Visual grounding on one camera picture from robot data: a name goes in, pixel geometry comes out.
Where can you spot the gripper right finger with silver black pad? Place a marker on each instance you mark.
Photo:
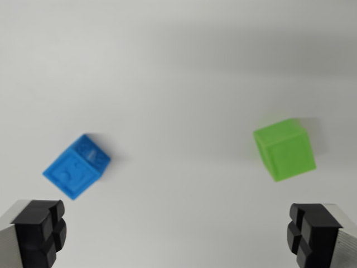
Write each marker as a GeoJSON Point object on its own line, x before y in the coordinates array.
{"type": "Point", "coordinates": [320, 237]}

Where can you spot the blue embossed toy cube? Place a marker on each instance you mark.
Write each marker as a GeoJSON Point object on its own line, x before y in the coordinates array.
{"type": "Point", "coordinates": [75, 167]}

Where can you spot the green embossed toy cube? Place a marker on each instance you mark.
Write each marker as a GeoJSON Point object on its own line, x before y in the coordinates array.
{"type": "Point", "coordinates": [284, 150]}

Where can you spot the gripper left finger with silver black pad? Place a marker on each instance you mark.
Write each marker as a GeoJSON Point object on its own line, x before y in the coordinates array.
{"type": "Point", "coordinates": [33, 234]}

